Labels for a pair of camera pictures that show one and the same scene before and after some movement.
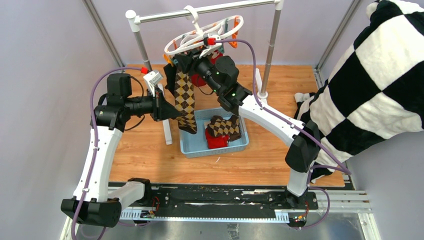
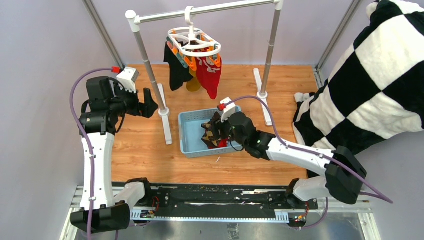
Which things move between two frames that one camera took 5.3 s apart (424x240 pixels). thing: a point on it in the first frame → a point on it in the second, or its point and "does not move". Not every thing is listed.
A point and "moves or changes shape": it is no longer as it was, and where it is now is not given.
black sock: x=171 y=75 moves or changes shape
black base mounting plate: x=172 y=197 does not move
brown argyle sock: x=184 y=101 → x=211 y=137
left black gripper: x=162 y=109 → x=145 y=109
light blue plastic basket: x=193 y=145 does not move
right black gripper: x=185 y=60 → x=216 y=125
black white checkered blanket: x=376 y=92 does not move
